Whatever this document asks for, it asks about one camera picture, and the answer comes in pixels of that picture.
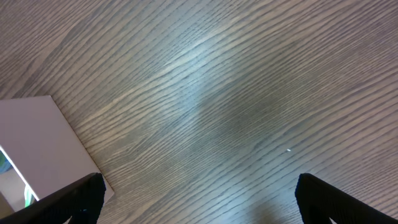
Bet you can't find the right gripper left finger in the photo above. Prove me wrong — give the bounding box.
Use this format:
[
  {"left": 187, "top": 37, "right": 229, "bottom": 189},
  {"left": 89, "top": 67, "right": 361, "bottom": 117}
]
[{"left": 1, "top": 172, "right": 106, "bottom": 224}]

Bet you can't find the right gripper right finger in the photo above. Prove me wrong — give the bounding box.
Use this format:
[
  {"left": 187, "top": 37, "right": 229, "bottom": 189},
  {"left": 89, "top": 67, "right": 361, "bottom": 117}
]
[{"left": 295, "top": 173, "right": 397, "bottom": 224}]

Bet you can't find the green white toothbrush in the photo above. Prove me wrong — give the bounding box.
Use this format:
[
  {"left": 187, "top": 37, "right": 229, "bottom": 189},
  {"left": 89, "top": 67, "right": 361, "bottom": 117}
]
[{"left": 24, "top": 185, "right": 35, "bottom": 207}]

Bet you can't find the white cardboard box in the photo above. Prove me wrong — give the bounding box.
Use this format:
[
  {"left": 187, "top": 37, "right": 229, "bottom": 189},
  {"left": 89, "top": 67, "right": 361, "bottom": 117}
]
[{"left": 1, "top": 96, "right": 114, "bottom": 206}]

